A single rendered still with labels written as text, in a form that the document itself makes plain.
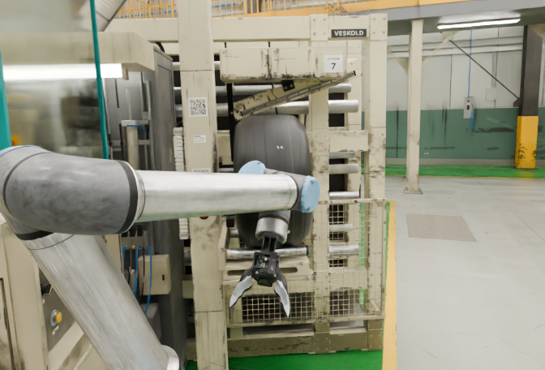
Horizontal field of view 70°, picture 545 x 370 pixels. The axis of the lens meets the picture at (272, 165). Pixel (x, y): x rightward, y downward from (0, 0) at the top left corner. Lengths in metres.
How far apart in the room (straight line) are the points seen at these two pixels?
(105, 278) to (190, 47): 1.08
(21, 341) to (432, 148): 10.28
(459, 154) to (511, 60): 2.49
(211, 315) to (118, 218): 1.29
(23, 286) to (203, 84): 0.98
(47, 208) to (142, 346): 0.41
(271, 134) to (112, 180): 0.99
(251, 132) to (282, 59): 0.50
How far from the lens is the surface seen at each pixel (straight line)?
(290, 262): 1.66
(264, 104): 2.01
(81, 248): 0.76
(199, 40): 1.66
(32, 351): 1.09
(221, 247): 1.61
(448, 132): 10.82
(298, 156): 1.47
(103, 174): 0.61
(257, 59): 1.90
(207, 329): 1.89
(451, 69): 10.94
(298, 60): 1.91
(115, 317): 0.84
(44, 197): 0.61
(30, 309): 1.05
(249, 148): 1.48
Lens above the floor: 1.49
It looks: 8 degrees down
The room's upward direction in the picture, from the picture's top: 2 degrees counter-clockwise
